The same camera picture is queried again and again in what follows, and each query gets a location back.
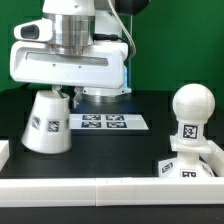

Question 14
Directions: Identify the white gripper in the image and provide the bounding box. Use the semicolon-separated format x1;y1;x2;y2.
10;42;128;109

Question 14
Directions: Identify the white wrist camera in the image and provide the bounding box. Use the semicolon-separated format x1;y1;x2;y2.
14;18;53;42

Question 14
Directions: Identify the white lamp shade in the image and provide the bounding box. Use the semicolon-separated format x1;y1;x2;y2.
22;90;71;154

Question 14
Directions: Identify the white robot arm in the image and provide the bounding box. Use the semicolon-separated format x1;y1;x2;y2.
10;0;150;103

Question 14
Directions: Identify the white left fence bar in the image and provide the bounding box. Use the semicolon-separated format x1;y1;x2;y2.
0;140;9;171

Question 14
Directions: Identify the white marker sheet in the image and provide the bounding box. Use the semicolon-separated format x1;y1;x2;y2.
70;114;148;130

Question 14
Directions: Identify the white lamp bulb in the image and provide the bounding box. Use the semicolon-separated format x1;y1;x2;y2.
172;83;215;146

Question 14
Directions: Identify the white lamp base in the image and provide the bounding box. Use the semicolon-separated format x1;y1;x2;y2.
158;136;214;178

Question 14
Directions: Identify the white front fence bar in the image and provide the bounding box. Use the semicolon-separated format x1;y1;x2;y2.
0;177;224;207

